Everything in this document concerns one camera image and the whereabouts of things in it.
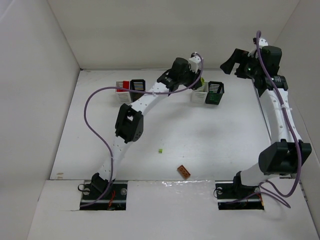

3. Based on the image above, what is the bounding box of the right white slotted bin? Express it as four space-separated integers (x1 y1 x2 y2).
190 81 208 105

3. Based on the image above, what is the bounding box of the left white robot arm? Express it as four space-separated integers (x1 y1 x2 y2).
90 53 204 195

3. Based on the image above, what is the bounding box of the left black slotted bin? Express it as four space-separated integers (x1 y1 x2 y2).
129 79 146 102

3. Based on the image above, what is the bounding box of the aluminium rail right side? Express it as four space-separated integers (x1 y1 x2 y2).
254 88 272 141

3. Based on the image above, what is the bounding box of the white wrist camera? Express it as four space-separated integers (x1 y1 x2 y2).
187 52 204 73
250 37 269 58

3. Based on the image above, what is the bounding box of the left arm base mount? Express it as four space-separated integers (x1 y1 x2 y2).
77 181 128 211

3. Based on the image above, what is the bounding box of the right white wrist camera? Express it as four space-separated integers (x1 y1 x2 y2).
250 37 269 58

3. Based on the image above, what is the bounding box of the left white slotted bin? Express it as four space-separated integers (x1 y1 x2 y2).
115 81 132 104

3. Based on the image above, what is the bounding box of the black slotted bin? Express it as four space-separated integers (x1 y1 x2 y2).
205 81 225 105
129 79 146 102

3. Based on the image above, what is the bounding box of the white slotted bin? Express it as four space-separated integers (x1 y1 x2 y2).
190 81 208 105
115 81 132 104

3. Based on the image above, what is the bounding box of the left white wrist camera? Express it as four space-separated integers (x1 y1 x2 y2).
187 52 204 73

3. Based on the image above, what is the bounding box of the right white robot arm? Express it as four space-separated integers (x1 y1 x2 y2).
220 45 312 198

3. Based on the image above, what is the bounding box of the red lego plate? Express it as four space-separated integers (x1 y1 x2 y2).
116 80 130 92

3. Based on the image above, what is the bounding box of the orange lego plate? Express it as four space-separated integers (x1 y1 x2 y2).
177 165 191 180

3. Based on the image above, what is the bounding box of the right black slotted bin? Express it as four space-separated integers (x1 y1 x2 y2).
205 81 225 105

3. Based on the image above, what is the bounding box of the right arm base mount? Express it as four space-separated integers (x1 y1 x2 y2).
213 181 265 211

